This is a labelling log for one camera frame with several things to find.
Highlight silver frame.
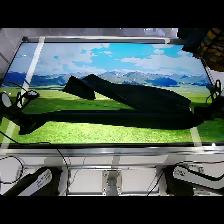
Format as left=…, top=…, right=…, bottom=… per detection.
left=0, top=35, right=224, bottom=197

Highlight black garment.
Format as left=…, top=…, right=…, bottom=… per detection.
left=177, top=27, right=210, bottom=54

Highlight black jeans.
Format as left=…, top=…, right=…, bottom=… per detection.
left=18, top=73, right=206, bottom=136

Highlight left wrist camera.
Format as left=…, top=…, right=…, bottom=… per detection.
left=15, top=89, right=41, bottom=108

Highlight black cable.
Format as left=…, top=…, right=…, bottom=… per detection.
left=146, top=160, right=224, bottom=197
left=0, top=130, right=72, bottom=197
left=0, top=155, right=26, bottom=185

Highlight orange checked garment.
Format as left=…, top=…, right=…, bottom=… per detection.
left=193, top=27, right=224, bottom=73

